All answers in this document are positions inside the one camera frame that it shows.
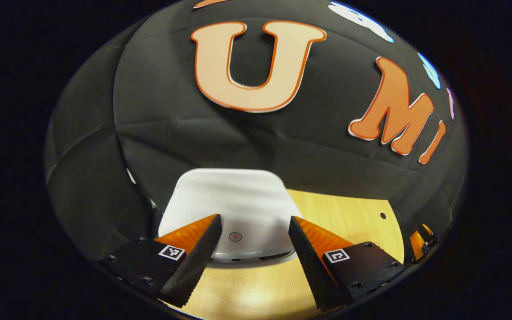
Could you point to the wooden desktop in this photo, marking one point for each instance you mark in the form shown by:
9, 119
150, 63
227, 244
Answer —
349, 218

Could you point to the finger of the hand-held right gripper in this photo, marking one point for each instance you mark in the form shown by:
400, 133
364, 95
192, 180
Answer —
427, 229
416, 244

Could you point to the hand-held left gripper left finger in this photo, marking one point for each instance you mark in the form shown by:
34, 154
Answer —
200, 258

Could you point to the white desktop garbage bin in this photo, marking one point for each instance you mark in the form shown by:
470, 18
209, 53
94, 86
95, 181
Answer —
234, 200

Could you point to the black backdrop cloth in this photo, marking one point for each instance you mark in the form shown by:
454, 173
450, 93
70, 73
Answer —
238, 138

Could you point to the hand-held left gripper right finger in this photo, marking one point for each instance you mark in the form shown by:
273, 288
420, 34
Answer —
307, 262

